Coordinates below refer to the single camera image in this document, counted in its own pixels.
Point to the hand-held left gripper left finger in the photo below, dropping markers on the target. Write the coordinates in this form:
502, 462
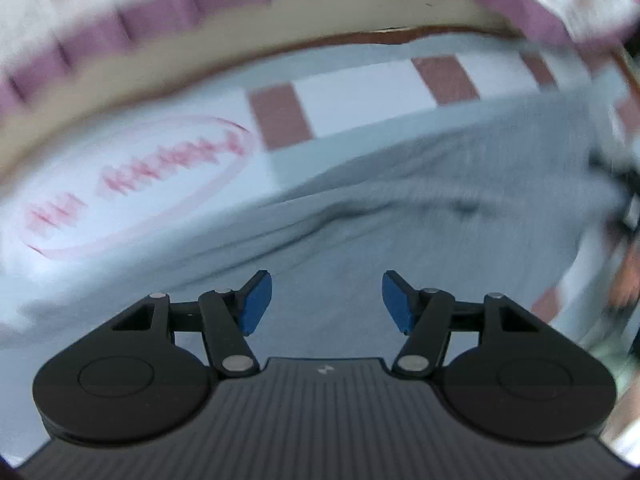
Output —
256, 305

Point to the striped rug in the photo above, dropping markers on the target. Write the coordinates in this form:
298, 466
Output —
350, 95

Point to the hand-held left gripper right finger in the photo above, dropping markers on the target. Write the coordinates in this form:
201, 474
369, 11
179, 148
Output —
396, 305

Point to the grey sweatshirt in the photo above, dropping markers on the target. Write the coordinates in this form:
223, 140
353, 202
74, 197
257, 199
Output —
400, 200

